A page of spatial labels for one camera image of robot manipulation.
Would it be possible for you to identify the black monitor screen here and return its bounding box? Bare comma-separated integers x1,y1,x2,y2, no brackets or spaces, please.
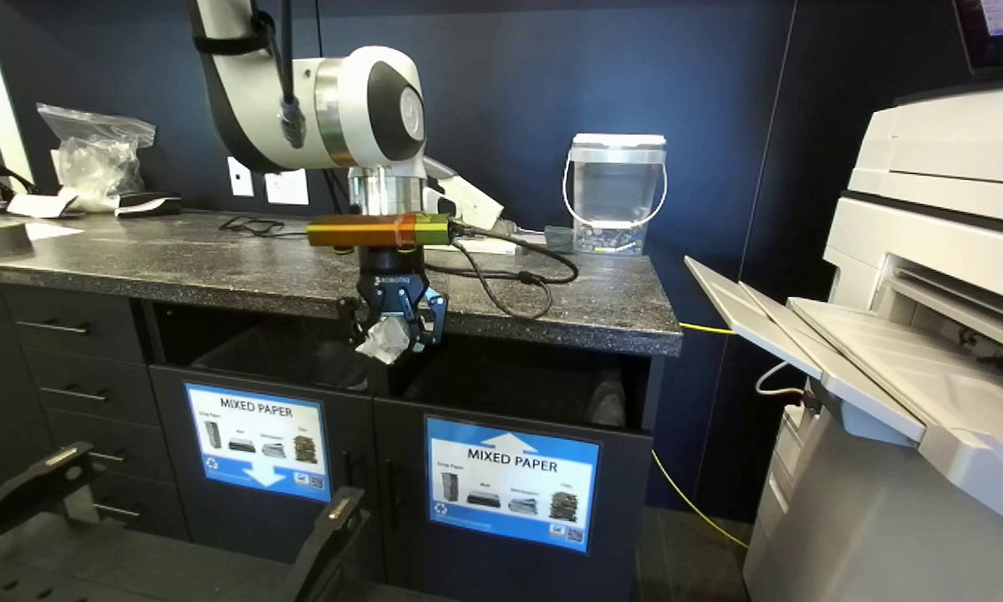
951,0,1003,78

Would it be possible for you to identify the large white wall outlet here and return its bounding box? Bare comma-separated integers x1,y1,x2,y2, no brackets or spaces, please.
262,165,315,210

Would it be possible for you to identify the black cable on counter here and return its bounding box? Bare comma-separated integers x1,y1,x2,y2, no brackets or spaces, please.
217,210,346,242

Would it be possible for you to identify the grey printer side tray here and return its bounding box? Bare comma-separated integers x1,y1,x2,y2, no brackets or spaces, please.
683,254,930,444

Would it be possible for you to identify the mixed paper sign arrow up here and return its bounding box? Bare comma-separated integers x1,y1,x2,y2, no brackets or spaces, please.
425,415,601,556

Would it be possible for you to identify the white printer cable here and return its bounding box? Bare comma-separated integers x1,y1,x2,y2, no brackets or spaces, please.
753,358,814,405

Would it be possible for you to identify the bin panel with down-arrow sign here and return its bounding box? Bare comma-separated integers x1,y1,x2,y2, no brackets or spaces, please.
149,362,383,564

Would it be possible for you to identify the small white wall plate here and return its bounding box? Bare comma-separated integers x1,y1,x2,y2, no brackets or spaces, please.
224,158,257,201

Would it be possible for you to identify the large white office printer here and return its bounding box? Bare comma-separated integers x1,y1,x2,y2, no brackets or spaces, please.
683,82,1003,602

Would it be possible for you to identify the small crumpled white sheet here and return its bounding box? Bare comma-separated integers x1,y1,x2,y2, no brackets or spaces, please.
4,185,86,225

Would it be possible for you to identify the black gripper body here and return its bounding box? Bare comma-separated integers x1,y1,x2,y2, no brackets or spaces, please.
356,243,433,308

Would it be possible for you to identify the clear plastic bag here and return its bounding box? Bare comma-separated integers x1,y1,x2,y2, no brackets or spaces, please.
35,99,160,213

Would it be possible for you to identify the grey plastic bin liner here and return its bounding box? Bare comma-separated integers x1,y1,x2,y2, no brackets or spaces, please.
189,316,383,394

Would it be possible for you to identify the small grey box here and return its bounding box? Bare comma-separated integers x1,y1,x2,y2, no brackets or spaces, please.
541,225,582,254

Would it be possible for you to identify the yellow cable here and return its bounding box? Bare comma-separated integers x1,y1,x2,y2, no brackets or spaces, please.
648,316,753,556

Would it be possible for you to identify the dark cabinet drawer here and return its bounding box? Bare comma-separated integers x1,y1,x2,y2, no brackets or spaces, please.
0,285,145,362
43,412,178,486
13,351,160,427
72,471,190,543

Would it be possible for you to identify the stapler with grey lever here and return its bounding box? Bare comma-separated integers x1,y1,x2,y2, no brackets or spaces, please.
423,155,510,242

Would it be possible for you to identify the thin black camera cable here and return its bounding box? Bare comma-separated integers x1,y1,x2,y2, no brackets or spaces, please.
423,225,587,324

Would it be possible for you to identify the gold wrist camera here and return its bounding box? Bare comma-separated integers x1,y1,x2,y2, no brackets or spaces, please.
305,210,454,250

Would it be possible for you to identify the black velcro strap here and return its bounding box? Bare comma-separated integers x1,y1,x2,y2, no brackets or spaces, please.
190,9,279,59

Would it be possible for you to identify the mixed paper sign arrow down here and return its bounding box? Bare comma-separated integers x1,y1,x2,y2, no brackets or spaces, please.
183,381,335,505

